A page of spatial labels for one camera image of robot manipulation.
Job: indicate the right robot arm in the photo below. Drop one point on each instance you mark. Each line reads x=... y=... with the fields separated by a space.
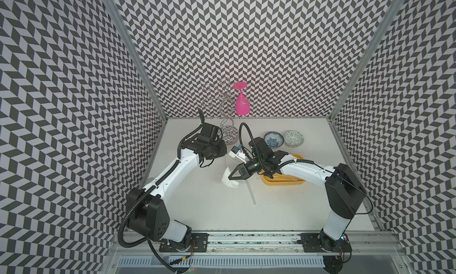
x=344 y=190

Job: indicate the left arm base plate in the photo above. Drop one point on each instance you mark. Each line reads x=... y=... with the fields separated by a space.
x=195 y=241

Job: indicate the test tube blue cap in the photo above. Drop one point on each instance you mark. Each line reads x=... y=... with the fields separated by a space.
x=280 y=179
x=251 y=194

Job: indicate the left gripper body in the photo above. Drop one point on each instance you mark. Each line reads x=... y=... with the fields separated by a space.
x=218 y=149

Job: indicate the aluminium front rail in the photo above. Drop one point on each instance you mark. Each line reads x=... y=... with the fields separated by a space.
x=367 y=243

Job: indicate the metal wire glass rack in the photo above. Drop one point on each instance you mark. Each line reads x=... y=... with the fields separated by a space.
x=218 y=102

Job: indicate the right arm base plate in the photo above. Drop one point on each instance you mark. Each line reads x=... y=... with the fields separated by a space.
x=321 y=243

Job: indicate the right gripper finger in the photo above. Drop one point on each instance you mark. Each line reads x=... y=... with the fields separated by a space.
x=242 y=168
x=236 y=175

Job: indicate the yellow plastic tray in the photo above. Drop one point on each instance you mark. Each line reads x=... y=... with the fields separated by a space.
x=292 y=183

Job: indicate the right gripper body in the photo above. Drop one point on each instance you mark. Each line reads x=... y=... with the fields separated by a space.
x=256 y=163

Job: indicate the pink wine glass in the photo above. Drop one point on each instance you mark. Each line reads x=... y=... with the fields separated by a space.
x=242 y=105

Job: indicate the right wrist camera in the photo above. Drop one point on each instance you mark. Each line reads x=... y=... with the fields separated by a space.
x=238 y=153

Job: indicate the blue patterned bowl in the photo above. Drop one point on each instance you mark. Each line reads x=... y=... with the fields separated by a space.
x=274 y=139

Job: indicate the green patterned bowl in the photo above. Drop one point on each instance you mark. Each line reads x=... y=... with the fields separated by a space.
x=293 y=138

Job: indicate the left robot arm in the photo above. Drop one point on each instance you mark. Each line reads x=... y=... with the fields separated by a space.
x=147 y=218

